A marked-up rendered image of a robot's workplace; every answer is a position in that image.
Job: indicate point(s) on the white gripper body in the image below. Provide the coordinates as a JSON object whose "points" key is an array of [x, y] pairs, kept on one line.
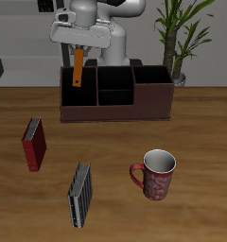
{"points": [[82, 34]]}

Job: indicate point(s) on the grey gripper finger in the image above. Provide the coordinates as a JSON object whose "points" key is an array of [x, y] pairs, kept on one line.
{"points": [[77, 47], [86, 48]]}

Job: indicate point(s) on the orange book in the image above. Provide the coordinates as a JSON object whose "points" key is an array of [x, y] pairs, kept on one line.
{"points": [[78, 69]]}

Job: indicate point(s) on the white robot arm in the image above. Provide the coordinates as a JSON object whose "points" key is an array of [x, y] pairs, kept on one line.
{"points": [[113, 41]]}

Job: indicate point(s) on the dark brown desk caddy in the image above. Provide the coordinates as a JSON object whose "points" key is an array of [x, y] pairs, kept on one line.
{"points": [[150, 100]]}

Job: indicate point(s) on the red book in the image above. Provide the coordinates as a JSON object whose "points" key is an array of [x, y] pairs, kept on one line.
{"points": [[35, 148]]}

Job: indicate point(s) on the grey book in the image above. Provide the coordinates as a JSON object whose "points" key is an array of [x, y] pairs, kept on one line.
{"points": [[80, 197]]}

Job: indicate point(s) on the black background box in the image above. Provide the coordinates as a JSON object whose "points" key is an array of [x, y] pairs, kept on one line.
{"points": [[45, 5]]}

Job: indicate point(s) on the green pot plant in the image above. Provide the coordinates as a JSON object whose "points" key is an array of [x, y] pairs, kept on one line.
{"points": [[170, 41]]}

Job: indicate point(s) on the red patterned mug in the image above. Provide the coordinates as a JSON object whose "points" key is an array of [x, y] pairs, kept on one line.
{"points": [[158, 184]]}

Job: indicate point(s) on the black background post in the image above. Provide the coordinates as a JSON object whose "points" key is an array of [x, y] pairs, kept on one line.
{"points": [[65, 56]]}

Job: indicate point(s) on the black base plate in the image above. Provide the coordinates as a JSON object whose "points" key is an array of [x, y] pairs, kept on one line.
{"points": [[136, 62]]}

